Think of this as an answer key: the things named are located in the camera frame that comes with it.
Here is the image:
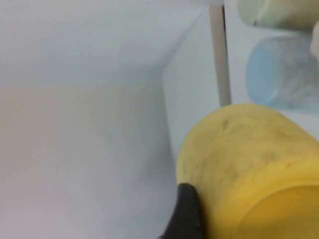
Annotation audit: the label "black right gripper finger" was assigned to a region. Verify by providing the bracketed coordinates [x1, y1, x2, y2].
[159, 183, 207, 239]

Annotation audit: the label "yellow plastic cup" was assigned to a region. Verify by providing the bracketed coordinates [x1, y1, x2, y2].
[175, 103, 319, 239]

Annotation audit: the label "light blue plastic cup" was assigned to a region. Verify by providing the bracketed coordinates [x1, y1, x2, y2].
[245, 36, 319, 112]

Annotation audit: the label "green plastic cup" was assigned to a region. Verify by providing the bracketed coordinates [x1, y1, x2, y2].
[235, 0, 319, 33]

